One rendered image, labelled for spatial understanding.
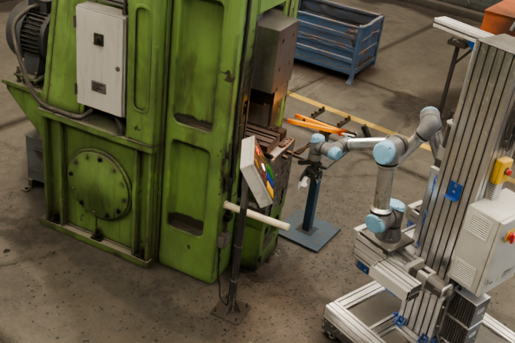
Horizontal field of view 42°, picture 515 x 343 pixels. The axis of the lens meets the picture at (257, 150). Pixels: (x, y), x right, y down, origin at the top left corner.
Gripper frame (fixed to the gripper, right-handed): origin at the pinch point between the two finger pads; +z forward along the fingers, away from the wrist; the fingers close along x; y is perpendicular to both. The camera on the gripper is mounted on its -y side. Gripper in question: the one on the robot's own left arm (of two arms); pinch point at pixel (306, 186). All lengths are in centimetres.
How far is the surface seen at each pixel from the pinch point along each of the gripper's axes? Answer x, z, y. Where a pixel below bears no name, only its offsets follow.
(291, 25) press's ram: 15, -82, -48
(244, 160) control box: -42.2, -24.1, -10.0
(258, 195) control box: -39.3, -6.8, 1.7
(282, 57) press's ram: 8, -64, -45
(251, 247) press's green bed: 2, 74, -42
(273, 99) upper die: 4, -38, -44
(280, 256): 31, 93, -43
